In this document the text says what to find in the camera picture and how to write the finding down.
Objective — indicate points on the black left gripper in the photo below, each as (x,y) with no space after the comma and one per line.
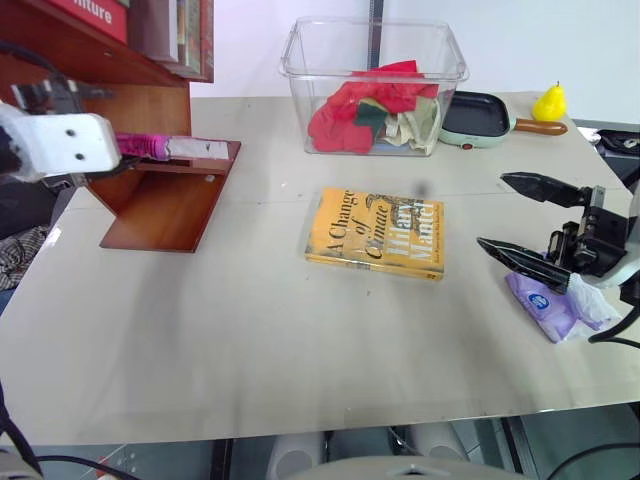
(31,96)

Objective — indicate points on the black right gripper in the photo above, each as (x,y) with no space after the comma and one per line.
(597,240)

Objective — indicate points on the pink book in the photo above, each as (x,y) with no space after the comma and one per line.
(145,145)

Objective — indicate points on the reddish brown wooden bookshelf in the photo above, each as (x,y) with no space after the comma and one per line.
(160,215)

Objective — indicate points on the red book with white lettering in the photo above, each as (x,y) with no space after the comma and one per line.
(95,17)

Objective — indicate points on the grey brown upright book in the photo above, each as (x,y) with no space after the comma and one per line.
(152,30)

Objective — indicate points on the dark patterned upright book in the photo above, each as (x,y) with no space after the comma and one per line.
(197,35)

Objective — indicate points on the yellow hardcover book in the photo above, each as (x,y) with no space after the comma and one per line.
(375,232)

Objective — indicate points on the purple wet wipes pack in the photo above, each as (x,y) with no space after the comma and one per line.
(540,302)

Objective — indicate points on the black object beside table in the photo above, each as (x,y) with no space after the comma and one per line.
(620,142)

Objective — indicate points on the yellow toy pear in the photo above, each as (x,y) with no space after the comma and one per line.
(550,105)

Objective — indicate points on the mint green electric frying pan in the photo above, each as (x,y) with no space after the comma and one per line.
(475,117)

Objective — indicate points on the plaid cloth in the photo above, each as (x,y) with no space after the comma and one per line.
(22,255)

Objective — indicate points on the cream cloth bag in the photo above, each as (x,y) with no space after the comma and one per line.
(420,125)

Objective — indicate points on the red cloth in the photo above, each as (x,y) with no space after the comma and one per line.
(345,120)

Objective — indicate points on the clear plastic storage bin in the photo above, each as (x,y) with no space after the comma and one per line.
(375,55)

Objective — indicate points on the grey rounded shape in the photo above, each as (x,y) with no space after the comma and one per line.
(295,457)
(440,442)

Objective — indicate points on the metal pole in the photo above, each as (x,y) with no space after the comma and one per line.
(374,35)

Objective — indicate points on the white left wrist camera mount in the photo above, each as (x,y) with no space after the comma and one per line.
(55,145)

